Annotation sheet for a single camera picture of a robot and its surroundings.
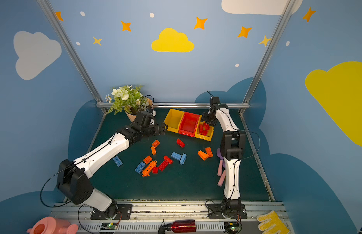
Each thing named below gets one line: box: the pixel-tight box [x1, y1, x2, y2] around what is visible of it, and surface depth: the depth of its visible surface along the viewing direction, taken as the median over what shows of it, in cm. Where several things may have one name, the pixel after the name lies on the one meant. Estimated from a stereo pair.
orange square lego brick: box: [151, 139, 161, 148], surface depth 103 cm
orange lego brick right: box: [205, 147, 214, 158], surface depth 98 cm
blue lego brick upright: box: [179, 153, 187, 165], surface depth 94 cm
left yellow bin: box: [163, 108, 185, 134], surface depth 115 cm
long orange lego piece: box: [141, 160, 158, 177], surface depth 90 cm
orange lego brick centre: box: [143, 155, 153, 165], surface depth 94 cm
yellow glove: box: [256, 210, 290, 234], surface depth 72 cm
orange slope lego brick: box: [197, 150, 209, 161], surface depth 96 cm
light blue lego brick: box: [170, 151, 182, 161], surface depth 96 cm
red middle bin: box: [178, 111, 201, 138], surface depth 108 cm
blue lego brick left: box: [134, 161, 146, 174], surface depth 90 cm
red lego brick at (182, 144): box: [176, 138, 186, 149], surface depth 101 cm
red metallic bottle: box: [158, 218, 197, 234], surface depth 69 cm
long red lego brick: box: [158, 155, 174, 172], surface depth 92 cm
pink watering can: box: [26, 216, 79, 234], surface depth 62 cm
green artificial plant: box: [104, 84, 150, 116], surface depth 92 cm
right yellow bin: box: [194, 115, 215, 142], surface depth 103 cm
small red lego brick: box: [152, 166, 159, 175], surface depth 89 cm
